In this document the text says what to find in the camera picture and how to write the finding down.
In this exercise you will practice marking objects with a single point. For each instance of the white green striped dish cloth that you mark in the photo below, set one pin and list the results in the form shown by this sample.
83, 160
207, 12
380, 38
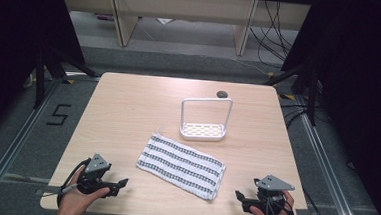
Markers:
181, 167

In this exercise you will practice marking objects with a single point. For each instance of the person's left hand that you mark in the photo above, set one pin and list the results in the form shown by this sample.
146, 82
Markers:
76, 200

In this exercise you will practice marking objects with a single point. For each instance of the aluminium floor rail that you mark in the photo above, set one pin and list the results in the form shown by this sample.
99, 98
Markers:
12, 146
328, 166

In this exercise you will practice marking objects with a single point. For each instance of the black curtain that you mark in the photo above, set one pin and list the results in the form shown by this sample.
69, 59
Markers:
18, 43
363, 81

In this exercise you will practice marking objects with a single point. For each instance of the dark round table cap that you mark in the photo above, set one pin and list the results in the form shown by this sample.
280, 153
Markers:
222, 94

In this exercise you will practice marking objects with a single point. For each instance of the black metal stand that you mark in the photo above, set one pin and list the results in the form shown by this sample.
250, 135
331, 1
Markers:
49, 68
305, 84

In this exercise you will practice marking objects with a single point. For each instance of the beige wooden desk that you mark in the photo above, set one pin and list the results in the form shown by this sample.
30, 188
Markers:
184, 7

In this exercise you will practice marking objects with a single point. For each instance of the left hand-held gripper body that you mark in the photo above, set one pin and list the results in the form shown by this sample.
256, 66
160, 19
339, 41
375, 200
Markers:
96, 168

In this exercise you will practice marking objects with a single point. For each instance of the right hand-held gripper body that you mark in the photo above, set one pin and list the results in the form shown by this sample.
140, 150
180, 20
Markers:
272, 189

